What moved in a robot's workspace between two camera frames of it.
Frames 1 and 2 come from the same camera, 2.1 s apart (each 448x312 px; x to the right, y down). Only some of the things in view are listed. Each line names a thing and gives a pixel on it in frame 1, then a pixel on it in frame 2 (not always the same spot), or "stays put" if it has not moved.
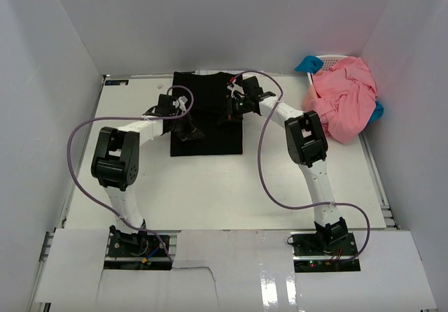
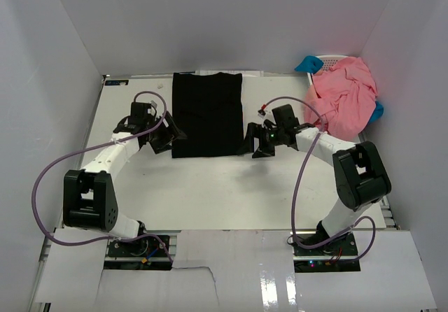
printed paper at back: [233, 72] stays put
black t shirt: [221, 137] stays put
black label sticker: [117, 82] stays put
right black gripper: [227, 119] -> [255, 131]
